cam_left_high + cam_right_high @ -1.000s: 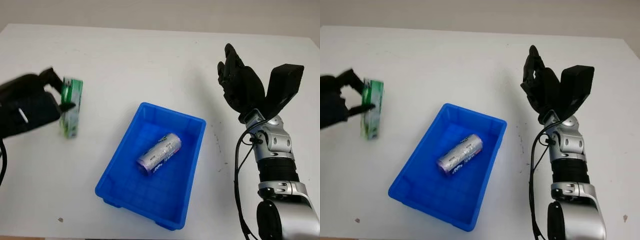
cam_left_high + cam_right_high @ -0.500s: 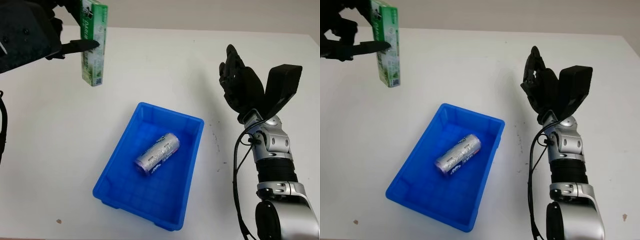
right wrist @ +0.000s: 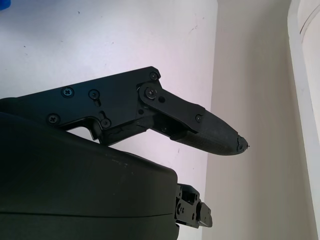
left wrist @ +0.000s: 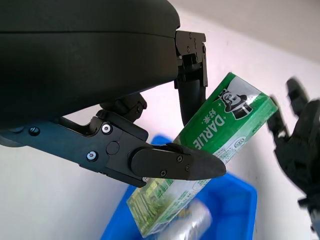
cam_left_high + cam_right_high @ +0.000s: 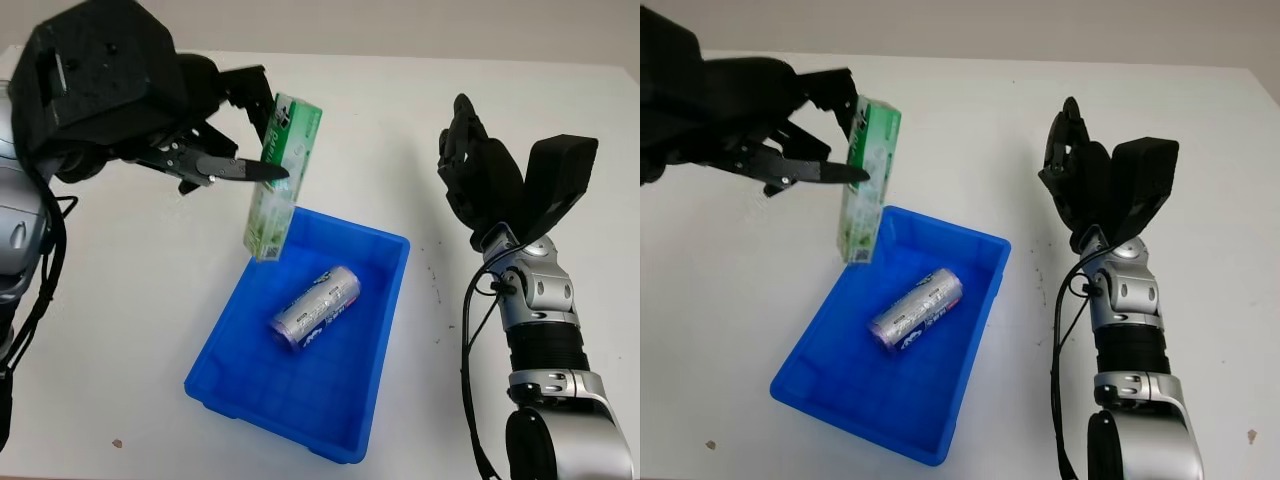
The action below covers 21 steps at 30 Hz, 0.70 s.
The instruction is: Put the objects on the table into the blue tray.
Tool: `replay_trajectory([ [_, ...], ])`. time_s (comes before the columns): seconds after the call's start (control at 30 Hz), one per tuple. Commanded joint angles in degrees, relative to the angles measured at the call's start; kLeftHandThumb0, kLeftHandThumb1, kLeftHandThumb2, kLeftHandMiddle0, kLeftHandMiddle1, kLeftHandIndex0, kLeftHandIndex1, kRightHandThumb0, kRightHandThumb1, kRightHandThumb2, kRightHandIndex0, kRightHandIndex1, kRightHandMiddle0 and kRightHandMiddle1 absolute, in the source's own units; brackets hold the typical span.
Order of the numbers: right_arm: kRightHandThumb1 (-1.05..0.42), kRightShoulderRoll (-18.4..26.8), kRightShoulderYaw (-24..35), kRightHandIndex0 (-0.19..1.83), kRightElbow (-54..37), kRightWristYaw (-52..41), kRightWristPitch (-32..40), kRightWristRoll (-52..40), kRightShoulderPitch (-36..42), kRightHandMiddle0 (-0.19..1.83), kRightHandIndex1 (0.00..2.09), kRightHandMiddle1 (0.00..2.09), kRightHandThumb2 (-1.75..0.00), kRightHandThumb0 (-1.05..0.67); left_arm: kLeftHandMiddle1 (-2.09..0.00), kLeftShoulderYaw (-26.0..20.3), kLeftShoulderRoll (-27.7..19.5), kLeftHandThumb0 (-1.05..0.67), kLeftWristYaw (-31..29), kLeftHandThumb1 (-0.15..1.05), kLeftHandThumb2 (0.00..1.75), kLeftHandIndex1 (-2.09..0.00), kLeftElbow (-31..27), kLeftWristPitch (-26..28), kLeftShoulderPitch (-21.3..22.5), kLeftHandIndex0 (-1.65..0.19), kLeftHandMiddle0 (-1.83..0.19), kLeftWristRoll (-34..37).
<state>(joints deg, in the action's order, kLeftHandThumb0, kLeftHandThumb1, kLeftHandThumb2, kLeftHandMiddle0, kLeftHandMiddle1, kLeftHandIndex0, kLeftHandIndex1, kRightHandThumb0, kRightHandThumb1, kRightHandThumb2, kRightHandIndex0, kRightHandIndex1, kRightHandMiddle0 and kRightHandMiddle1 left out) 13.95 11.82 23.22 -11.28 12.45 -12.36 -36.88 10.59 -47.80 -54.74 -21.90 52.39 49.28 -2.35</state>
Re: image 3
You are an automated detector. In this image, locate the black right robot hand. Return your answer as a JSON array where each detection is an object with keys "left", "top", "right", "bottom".
[{"left": 0, "top": 66, "right": 251, "bottom": 240}]

